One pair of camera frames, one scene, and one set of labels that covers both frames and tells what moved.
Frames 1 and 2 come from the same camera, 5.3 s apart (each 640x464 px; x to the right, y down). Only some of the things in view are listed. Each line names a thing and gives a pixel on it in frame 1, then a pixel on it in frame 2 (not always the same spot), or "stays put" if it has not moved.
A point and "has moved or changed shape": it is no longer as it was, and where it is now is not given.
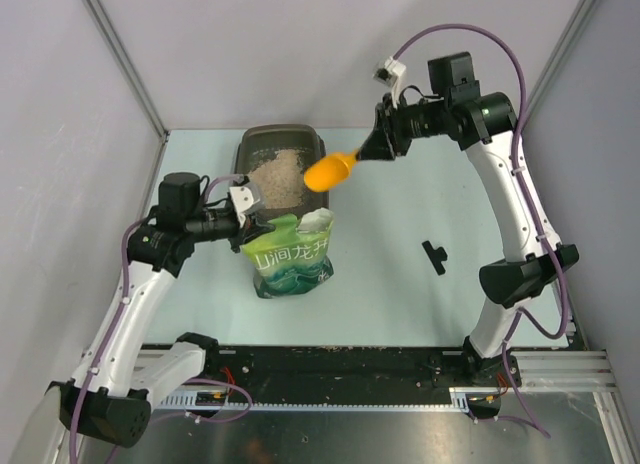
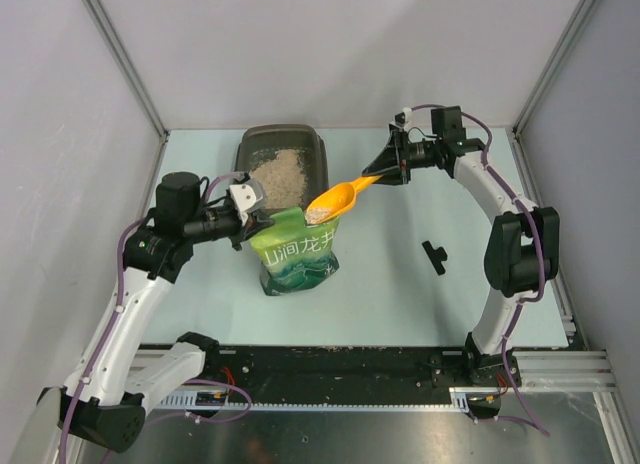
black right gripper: x=378 y=146 → x=388 y=158
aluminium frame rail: x=555 y=371 stays put
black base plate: x=344 y=369 stays put
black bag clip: x=436 y=256 stays put
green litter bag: x=292 y=259 has moved or changed shape
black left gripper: x=251 y=229 stays put
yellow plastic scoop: x=329 y=171 → x=334 y=200
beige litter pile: x=279 y=180 stays put
